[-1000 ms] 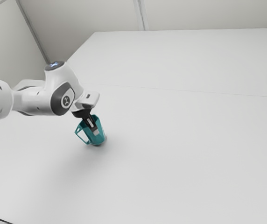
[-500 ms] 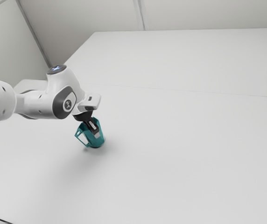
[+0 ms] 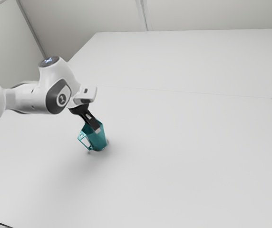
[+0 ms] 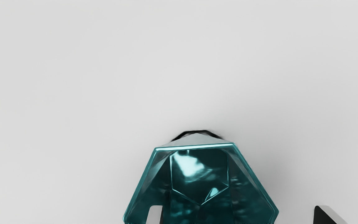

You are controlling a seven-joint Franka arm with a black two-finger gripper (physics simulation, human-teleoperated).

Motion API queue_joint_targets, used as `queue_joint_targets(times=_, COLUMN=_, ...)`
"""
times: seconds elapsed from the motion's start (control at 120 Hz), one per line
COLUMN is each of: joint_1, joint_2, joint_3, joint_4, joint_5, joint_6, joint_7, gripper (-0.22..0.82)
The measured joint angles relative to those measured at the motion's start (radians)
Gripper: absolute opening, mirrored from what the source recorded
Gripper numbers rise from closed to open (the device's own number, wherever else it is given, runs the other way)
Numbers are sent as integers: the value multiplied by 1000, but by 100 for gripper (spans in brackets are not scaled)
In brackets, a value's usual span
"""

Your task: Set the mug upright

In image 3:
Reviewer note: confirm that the teal faceted mug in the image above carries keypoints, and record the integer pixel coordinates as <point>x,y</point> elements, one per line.
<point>97,139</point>

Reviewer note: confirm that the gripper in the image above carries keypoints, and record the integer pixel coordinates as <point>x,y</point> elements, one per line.
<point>78,111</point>

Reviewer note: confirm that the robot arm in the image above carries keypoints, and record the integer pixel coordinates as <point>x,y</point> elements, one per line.
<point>29,93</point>

